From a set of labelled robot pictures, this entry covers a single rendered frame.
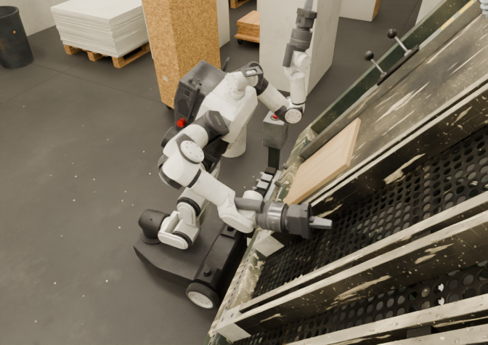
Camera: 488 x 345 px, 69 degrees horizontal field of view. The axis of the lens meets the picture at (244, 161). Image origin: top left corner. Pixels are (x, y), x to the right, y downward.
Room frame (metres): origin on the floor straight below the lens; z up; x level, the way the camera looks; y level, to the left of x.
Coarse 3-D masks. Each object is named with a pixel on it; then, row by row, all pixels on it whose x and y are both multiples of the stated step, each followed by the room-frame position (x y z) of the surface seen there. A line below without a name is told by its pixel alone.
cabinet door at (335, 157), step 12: (360, 120) 1.21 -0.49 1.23; (348, 132) 1.17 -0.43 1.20; (336, 144) 1.17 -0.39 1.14; (348, 144) 1.06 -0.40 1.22; (312, 156) 1.27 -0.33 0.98; (324, 156) 1.16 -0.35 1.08; (336, 156) 1.06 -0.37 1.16; (348, 156) 0.98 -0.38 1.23; (300, 168) 1.27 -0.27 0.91; (312, 168) 1.15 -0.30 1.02; (324, 168) 1.05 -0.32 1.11; (336, 168) 0.96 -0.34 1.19; (300, 180) 1.15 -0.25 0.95; (312, 180) 1.04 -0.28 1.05; (324, 180) 0.96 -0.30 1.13; (288, 192) 1.12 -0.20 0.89; (300, 192) 1.02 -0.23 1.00; (312, 192) 0.97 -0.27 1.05; (288, 204) 1.01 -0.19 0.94
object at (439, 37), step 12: (468, 12) 1.19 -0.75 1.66; (480, 12) 1.18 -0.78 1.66; (444, 24) 1.25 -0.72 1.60; (456, 24) 1.20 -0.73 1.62; (432, 36) 1.24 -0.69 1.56; (444, 36) 1.21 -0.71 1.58; (420, 48) 1.24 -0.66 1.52; (432, 48) 1.22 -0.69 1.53; (408, 60) 1.24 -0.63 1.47; (420, 60) 1.23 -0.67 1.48; (396, 72) 1.25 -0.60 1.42; (408, 72) 1.24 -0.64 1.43; (384, 84) 1.27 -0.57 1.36; (372, 96) 1.28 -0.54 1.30; (360, 108) 1.29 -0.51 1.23; (336, 120) 1.36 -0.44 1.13; (348, 120) 1.31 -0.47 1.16; (324, 132) 1.36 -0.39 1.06; (336, 132) 1.32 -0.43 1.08; (312, 144) 1.36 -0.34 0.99
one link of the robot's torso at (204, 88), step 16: (208, 64) 1.39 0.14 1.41; (224, 64) 1.40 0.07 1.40; (192, 80) 1.25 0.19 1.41; (208, 80) 1.28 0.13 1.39; (224, 80) 1.31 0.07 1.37; (176, 96) 1.23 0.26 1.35; (192, 96) 1.21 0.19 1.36; (208, 96) 1.19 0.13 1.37; (224, 96) 1.21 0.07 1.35; (240, 96) 1.21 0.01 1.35; (256, 96) 1.31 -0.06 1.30; (176, 112) 1.24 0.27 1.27; (192, 112) 1.21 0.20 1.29; (224, 112) 1.14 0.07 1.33; (240, 112) 1.16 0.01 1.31; (176, 128) 1.25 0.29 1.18; (240, 128) 1.13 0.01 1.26; (224, 144) 1.16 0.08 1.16
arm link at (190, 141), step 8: (192, 128) 0.95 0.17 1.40; (200, 128) 0.96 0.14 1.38; (176, 136) 0.87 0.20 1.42; (184, 136) 0.85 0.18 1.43; (192, 136) 0.89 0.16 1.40; (200, 136) 0.92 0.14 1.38; (168, 144) 0.84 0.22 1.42; (176, 144) 0.80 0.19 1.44; (184, 144) 0.79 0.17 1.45; (192, 144) 0.82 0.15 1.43; (200, 144) 0.89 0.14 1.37; (168, 152) 0.83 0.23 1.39; (184, 152) 0.76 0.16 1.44; (192, 152) 0.78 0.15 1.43; (200, 152) 0.80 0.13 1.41; (160, 160) 0.80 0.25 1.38; (192, 160) 0.75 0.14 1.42; (200, 160) 0.77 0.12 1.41; (160, 176) 0.76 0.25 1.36
